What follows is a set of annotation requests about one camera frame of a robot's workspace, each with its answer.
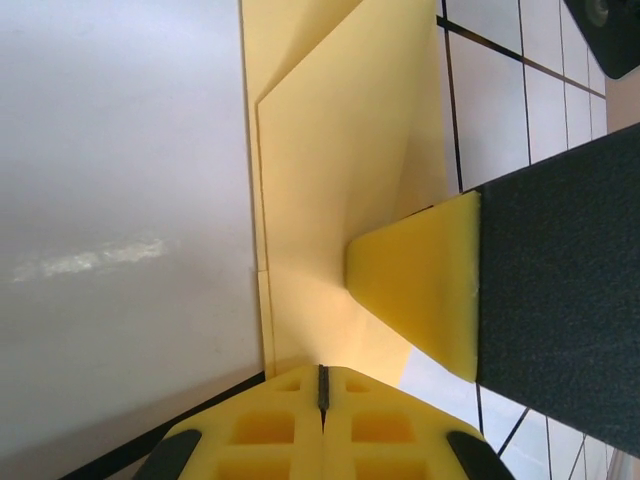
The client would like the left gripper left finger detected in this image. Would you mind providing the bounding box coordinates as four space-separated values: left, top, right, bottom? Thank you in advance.
130 364 324 480

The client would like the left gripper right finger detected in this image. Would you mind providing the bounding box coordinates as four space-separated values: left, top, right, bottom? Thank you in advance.
322 364 511 480

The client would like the yellow square paper sheet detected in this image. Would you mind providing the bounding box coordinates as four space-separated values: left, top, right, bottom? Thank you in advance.
239 0 464 391

